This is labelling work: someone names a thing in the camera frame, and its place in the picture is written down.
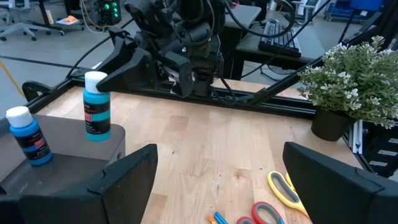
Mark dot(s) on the black aluminium table frame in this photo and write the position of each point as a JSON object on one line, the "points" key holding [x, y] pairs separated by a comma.
{"points": [[280, 104]]}

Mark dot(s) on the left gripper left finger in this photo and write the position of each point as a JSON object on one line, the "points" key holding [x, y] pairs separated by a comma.
{"points": [[130, 186]]}

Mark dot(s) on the teal paint bottle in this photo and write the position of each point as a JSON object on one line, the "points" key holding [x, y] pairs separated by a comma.
{"points": [[97, 124]]}

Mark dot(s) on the orange item with white plate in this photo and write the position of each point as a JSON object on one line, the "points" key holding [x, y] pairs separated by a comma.
{"points": [[71, 19]]}

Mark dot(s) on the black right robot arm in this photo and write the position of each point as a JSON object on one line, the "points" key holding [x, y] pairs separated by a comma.
{"points": [[174, 12]]}

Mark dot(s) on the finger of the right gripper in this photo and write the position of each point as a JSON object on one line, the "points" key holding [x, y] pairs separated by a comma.
{"points": [[130, 73], [119, 46]]}

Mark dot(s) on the blue storage crates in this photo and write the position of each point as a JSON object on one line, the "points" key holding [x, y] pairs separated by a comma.
{"points": [[367, 4]]}

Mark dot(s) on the dark grey desk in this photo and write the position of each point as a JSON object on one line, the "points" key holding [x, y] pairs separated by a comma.
{"points": [[311, 46]]}

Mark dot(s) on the black backlit keyboard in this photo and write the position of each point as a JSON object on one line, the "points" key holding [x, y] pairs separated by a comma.
{"points": [[278, 39]]}

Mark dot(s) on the grey translucent plastic bin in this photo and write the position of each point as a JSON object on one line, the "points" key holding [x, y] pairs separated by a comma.
{"points": [[68, 140]]}

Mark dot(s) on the blue paint bottle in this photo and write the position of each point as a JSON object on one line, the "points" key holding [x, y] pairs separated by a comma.
{"points": [[31, 143]]}

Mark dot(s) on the white office chair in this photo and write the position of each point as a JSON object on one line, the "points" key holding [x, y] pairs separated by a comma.
{"points": [[18, 29]]}

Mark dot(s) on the black plant pot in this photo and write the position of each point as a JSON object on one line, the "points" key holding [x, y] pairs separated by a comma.
{"points": [[329, 126]]}

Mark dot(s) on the black computer with green lights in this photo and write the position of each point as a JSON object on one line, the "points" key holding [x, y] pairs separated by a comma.
{"points": [[109, 12]]}

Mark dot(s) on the artificial white flowering plant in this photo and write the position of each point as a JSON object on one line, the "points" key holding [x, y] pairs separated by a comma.
{"points": [[357, 77]]}

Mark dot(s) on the light grey desk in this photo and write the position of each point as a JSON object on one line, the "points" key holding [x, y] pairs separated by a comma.
{"points": [[245, 15]]}

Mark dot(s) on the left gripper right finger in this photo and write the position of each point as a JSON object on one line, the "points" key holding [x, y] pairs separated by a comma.
{"points": [[326, 193]]}

